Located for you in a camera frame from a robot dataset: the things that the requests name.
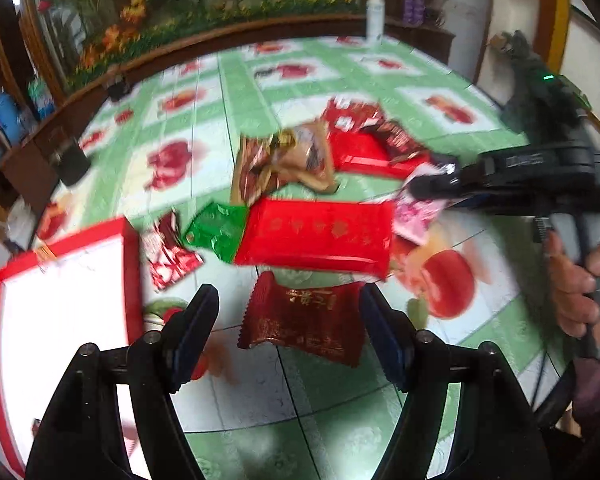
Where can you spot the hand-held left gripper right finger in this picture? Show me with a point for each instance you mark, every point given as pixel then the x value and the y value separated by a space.
pixel 382 337

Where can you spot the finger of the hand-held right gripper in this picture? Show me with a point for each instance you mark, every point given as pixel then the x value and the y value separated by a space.
pixel 445 185

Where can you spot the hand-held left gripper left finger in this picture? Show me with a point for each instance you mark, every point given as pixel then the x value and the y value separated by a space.
pixel 192 332

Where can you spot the pink snack packet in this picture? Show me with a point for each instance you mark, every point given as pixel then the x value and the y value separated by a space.
pixel 415 216

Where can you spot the small red picture snack packet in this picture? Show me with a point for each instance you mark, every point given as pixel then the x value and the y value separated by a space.
pixel 167 260

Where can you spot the dark red snack packet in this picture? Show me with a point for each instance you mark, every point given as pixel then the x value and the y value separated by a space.
pixel 300 320

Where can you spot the large red snack packet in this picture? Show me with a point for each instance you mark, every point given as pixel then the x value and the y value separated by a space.
pixel 320 235
pixel 360 155

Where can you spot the red and white box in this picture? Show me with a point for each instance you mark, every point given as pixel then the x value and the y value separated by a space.
pixel 55 310

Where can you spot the person's right forearm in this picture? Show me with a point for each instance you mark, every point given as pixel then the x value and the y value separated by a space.
pixel 597 395

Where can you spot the person's right hand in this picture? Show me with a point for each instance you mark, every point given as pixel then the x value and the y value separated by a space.
pixel 570 285

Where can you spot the dark brown snack packet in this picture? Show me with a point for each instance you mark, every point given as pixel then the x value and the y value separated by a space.
pixel 397 141

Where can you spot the green snack packet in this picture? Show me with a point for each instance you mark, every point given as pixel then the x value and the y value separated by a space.
pixel 215 230

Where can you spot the tan snack packet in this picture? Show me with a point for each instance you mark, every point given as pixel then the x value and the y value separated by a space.
pixel 305 152

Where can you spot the wooden corner shelf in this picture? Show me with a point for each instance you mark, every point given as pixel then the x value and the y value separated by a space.
pixel 432 35

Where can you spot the purple bottle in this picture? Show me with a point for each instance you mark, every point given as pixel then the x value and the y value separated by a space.
pixel 408 7
pixel 420 8

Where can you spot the white spray bottle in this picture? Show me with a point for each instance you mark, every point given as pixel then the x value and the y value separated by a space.
pixel 373 10

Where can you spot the black jar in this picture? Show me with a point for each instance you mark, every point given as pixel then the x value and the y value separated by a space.
pixel 117 87
pixel 72 160

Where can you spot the green fruit-print tablecloth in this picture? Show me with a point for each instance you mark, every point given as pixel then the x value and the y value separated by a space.
pixel 240 90

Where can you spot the wooden cabinet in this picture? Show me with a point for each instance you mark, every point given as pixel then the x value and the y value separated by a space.
pixel 25 175

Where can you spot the green plastic pack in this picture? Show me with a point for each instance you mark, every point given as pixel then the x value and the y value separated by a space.
pixel 40 97

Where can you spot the blue thermos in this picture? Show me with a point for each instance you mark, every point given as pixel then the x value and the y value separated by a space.
pixel 7 115

